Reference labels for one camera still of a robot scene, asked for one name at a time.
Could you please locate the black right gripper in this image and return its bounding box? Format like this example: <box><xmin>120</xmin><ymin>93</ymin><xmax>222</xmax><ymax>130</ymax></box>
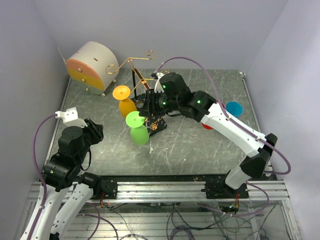
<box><xmin>139</xmin><ymin>88</ymin><xmax>181</xmax><ymax>118</ymax></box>

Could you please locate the green plastic wine glass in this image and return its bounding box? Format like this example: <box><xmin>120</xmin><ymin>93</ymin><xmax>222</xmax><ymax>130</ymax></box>
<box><xmin>125</xmin><ymin>111</ymin><xmax>149</xmax><ymax>145</ymax></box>

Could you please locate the red plastic wine glass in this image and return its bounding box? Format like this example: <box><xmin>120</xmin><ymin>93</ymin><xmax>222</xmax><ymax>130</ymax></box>
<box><xmin>201</xmin><ymin>103</ymin><xmax>225</xmax><ymax>130</ymax></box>

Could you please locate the blue plastic wine glass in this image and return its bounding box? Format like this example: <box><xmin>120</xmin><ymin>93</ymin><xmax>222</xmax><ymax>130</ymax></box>
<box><xmin>225</xmin><ymin>101</ymin><xmax>244</xmax><ymax>118</ymax></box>

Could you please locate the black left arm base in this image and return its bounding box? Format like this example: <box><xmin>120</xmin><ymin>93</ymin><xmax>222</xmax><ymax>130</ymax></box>
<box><xmin>81</xmin><ymin>173</ymin><xmax>118</xmax><ymax>200</ymax></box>

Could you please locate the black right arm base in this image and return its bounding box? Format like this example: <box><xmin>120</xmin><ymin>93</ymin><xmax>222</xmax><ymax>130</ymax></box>
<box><xmin>197</xmin><ymin>174</ymin><xmax>249</xmax><ymax>200</ymax></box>

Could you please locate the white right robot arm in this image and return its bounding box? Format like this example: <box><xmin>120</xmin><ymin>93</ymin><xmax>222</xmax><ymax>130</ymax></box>
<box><xmin>139</xmin><ymin>72</ymin><xmax>278</xmax><ymax>198</ymax></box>

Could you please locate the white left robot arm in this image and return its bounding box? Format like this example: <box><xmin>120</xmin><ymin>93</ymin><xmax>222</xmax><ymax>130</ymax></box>
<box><xmin>21</xmin><ymin>118</ymin><xmax>104</xmax><ymax>240</ymax></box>

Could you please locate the orange plastic wine glass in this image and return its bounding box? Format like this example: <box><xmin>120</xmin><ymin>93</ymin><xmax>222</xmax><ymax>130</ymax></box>
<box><xmin>112</xmin><ymin>85</ymin><xmax>137</xmax><ymax>118</ymax></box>

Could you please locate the round pastel drawer box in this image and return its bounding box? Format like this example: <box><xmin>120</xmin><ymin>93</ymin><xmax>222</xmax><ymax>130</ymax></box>
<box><xmin>66</xmin><ymin>41</ymin><xmax>119</xmax><ymax>97</ymax></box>

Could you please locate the gold wire glass rack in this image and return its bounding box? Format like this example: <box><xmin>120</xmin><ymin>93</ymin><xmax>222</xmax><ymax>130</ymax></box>
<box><xmin>105</xmin><ymin>50</ymin><xmax>167</xmax><ymax>136</ymax></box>

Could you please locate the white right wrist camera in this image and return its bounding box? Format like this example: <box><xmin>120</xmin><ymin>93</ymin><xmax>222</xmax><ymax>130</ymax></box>
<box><xmin>151</xmin><ymin>72</ymin><xmax>165</xmax><ymax>93</ymax></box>

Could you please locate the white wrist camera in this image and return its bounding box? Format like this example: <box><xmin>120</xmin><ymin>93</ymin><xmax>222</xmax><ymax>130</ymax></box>
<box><xmin>55</xmin><ymin>107</ymin><xmax>88</xmax><ymax>128</ymax></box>
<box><xmin>151</xmin><ymin>72</ymin><xmax>165</xmax><ymax>93</ymax></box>

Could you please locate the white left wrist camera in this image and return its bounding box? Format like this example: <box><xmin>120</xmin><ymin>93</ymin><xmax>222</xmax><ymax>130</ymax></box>
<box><xmin>55</xmin><ymin>107</ymin><xmax>88</xmax><ymax>128</ymax></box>

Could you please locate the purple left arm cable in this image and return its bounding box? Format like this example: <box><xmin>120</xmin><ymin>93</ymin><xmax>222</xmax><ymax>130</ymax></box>
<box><xmin>26</xmin><ymin>112</ymin><xmax>60</xmax><ymax>238</ymax></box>

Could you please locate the aluminium frame rail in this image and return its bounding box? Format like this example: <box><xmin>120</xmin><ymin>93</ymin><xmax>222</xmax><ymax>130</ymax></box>
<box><xmin>24</xmin><ymin>179</ymin><xmax>291</xmax><ymax>204</ymax></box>

